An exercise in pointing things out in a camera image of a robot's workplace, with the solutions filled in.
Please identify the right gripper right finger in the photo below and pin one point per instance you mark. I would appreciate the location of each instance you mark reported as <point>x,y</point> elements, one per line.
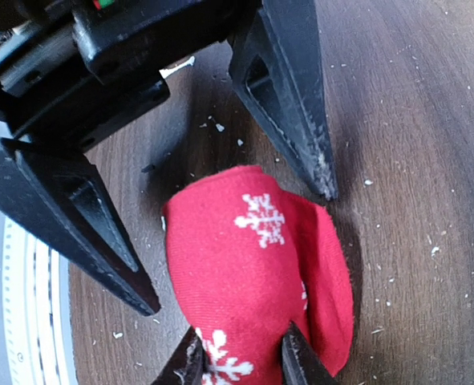
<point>300,364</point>

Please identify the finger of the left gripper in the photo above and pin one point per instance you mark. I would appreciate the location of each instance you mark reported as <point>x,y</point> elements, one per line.
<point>59,197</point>
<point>276,69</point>

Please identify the front aluminium rail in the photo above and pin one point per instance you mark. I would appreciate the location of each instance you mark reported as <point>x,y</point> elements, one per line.
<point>35,318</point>

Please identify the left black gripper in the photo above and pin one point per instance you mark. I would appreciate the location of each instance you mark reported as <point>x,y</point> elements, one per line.
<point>79,71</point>

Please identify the red sock with stripes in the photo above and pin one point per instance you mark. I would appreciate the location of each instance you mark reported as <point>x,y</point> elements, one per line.
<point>248,258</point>

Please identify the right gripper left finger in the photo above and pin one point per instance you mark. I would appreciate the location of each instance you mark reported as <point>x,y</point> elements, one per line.
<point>187,363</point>

